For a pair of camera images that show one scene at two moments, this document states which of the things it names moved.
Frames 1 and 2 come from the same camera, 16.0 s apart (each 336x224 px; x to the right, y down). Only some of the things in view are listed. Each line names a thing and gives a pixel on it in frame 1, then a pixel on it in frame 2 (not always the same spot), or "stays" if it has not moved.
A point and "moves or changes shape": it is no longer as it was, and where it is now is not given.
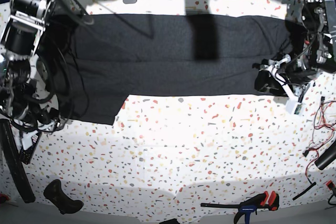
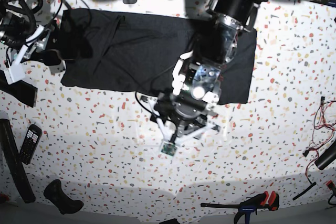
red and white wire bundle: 324,125 stays
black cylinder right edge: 326,158 stays
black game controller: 53,193 stays
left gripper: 32,118 → 71,45
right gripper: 283,76 → 179,118
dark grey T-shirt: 106,59 moves or changes shape
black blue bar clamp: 270,201 stays
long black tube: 12,155 stays
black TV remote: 25,155 stays
